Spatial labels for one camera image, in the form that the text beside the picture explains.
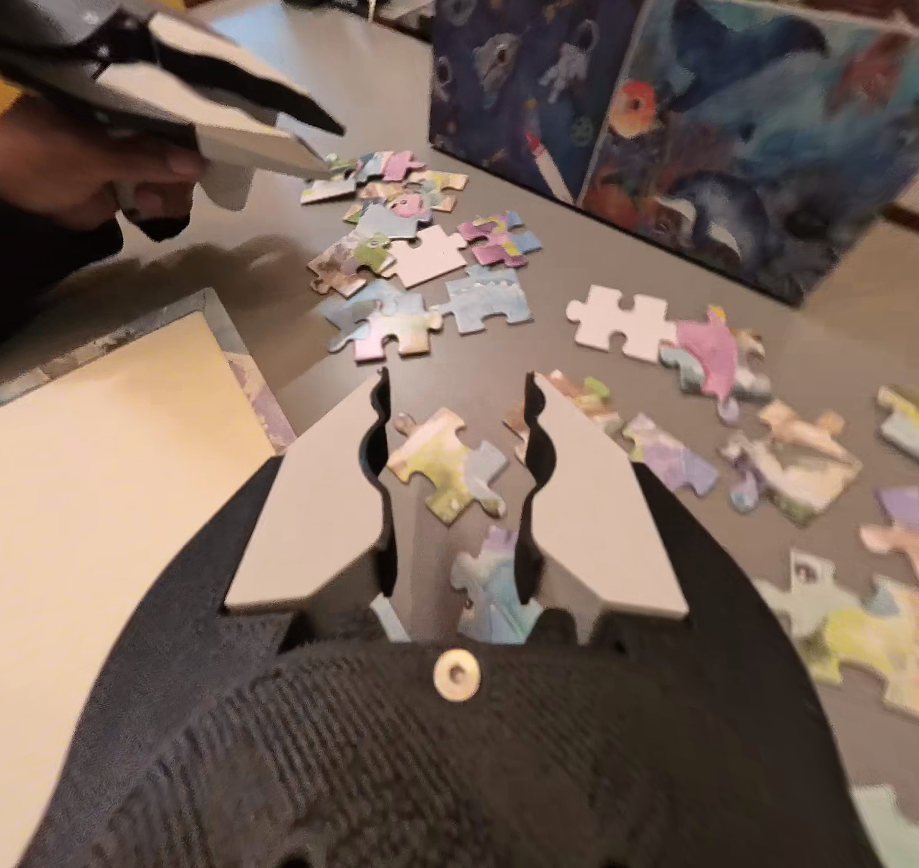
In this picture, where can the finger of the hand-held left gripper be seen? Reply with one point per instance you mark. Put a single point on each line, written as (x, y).
(251, 150)
(194, 31)

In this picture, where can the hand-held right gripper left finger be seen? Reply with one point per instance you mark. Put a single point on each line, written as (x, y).
(309, 523)

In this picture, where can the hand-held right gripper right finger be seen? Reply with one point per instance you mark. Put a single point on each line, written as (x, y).
(603, 530)

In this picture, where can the puzzle tray with painted border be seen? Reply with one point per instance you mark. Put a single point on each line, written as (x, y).
(108, 487)

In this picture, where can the pile of jigsaw pieces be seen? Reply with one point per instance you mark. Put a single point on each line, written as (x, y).
(431, 254)

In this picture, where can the pink yellow joined jigsaw piece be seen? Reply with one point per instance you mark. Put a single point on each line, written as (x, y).
(502, 247)

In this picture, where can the person's left forearm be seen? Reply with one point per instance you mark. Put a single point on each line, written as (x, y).
(36, 272)

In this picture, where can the person's left hand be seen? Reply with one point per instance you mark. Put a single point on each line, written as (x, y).
(64, 164)

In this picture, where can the illustrated puzzle box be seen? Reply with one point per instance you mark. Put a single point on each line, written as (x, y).
(682, 128)

